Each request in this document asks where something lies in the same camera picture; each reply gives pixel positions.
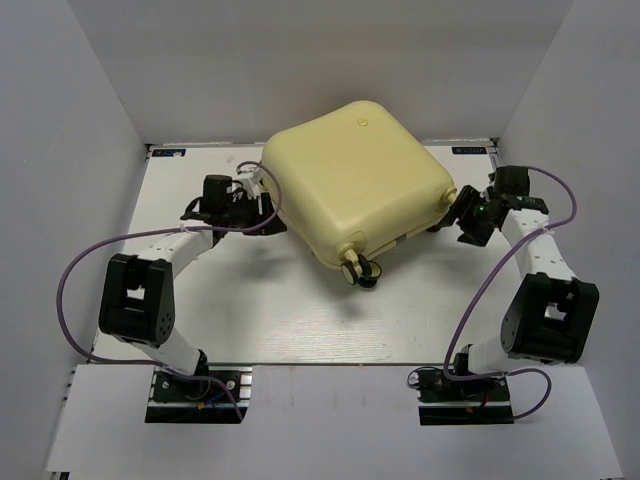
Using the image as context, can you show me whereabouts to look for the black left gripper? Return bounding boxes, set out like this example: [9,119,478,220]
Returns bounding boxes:
[223,192,287,235]

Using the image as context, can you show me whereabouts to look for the yellow suitcase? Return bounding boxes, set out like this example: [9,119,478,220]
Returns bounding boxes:
[261,100,457,288]

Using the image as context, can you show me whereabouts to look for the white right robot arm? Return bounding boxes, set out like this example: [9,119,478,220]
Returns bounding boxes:
[440,166,600,399]

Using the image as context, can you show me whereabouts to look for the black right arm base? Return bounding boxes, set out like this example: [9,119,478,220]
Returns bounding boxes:
[407,366,514,426]

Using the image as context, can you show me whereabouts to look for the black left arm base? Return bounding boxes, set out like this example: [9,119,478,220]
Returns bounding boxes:
[145,367,252,425]

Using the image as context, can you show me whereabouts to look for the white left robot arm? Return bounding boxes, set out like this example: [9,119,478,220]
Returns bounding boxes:
[98,175,286,399]

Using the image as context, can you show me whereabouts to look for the blue table label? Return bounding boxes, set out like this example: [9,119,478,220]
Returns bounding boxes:
[151,148,186,158]
[451,146,487,155]

